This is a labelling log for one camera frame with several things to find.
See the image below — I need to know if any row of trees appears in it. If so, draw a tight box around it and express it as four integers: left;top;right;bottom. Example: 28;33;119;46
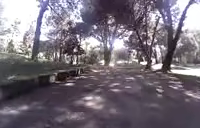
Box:
0;0;200;74

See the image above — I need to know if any grey dirt path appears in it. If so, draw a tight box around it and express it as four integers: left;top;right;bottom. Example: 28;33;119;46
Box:
0;63;200;128

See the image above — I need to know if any low stone kerb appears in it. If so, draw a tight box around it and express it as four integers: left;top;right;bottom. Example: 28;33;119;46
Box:
0;66;89;103

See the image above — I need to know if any grass stretch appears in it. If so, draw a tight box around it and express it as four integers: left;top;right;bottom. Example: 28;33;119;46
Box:
0;51;89;88

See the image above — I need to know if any pale paved road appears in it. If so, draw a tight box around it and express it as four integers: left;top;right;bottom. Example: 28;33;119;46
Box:
152;63;200;80

